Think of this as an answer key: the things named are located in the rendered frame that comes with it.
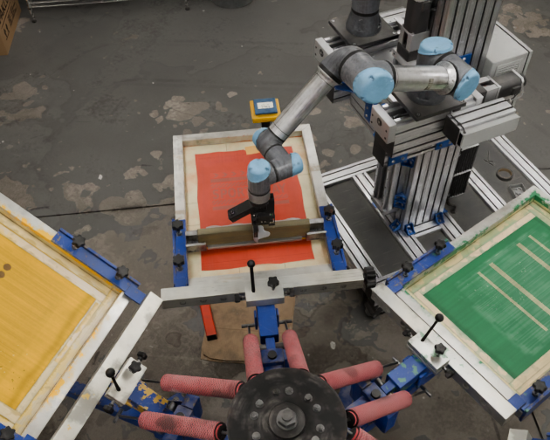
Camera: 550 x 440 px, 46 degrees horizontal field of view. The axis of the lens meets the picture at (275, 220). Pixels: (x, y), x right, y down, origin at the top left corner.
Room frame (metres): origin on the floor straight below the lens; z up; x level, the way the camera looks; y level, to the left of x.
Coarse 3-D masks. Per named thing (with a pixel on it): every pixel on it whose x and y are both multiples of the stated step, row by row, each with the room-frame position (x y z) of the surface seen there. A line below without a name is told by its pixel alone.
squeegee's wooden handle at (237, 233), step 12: (216, 228) 1.51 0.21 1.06; (228, 228) 1.51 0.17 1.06; (240, 228) 1.51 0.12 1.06; (252, 228) 1.51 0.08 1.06; (264, 228) 1.51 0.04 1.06; (276, 228) 1.51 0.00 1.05; (288, 228) 1.52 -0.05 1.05; (300, 228) 1.52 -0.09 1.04; (204, 240) 1.48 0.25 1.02; (216, 240) 1.49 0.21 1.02; (228, 240) 1.49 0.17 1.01; (240, 240) 1.50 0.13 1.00; (252, 240) 1.50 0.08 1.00
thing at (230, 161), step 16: (208, 160) 1.97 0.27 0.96; (224, 160) 1.97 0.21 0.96; (240, 160) 1.96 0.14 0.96; (208, 176) 1.87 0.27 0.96; (208, 192) 1.78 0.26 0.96; (208, 208) 1.70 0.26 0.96; (208, 224) 1.61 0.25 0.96; (224, 224) 1.61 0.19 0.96; (208, 256) 1.46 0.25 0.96; (224, 256) 1.46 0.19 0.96; (240, 256) 1.46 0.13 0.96; (256, 256) 1.46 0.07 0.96
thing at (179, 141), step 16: (256, 128) 2.12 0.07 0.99; (304, 128) 2.11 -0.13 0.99; (176, 144) 2.03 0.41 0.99; (192, 144) 2.05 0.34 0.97; (208, 144) 2.06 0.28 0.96; (304, 144) 2.04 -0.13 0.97; (176, 160) 1.93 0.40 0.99; (176, 176) 1.84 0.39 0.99; (320, 176) 1.83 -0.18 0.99; (176, 192) 1.75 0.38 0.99; (320, 192) 1.74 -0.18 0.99; (176, 208) 1.67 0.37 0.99; (256, 272) 1.36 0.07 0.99; (272, 272) 1.36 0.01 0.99; (288, 272) 1.36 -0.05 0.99; (304, 272) 1.36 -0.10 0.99
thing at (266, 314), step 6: (258, 306) 1.19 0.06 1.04; (264, 306) 1.19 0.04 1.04; (270, 306) 1.19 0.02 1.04; (258, 312) 1.17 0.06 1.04; (264, 312) 1.17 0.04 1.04; (270, 312) 1.16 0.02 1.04; (258, 318) 1.14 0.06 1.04; (264, 318) 1.14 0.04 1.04; (270, 318) 1.14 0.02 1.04; (276, 318) 1.14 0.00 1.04; (258, 324) 1.12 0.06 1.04; (264, 324) 1.12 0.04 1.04; (270, 324) 1.12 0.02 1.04; (276, 324) 1.12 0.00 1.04; (264, 330) 1.10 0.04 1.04; (270, 330) 1.10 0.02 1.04; (276, 330) 1.10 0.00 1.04; (264, 336) 1.08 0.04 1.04; (270, 336) 1.08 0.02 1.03; (276, 336) 1.08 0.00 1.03; (264, 342) 1.08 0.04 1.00
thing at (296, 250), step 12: (252, 156) 1.98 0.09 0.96; (288, 180) 1.84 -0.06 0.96; (288, 192) 1.78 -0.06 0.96; (300, 192) 1.78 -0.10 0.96; (288, 204) 1.71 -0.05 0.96; (300, 204) 1.71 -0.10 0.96; (276, 216) 1.65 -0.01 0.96; (288, 216) 1.65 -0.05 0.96; (300, 216) 1.65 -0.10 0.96; (264, 252) 1.48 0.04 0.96; (276, 252) 1.48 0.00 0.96; (288, 252) 1.48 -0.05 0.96; (300, 252) 1.47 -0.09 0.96; (312, 252) 1.47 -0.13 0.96
